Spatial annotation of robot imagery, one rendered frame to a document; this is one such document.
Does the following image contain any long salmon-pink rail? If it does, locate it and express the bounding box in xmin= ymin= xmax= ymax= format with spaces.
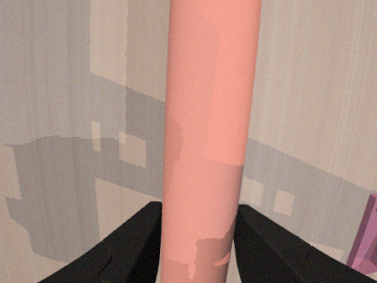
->
xmin=160 ymin=0 xmax=262 ymax=283

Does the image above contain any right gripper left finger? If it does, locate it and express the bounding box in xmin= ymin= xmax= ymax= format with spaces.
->
xmin=37 ymin=201 xmax=162 ymax=283

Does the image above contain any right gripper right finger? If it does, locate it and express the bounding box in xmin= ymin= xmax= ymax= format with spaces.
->
xmin=233 ymin=204 xmax=377 ymax=283

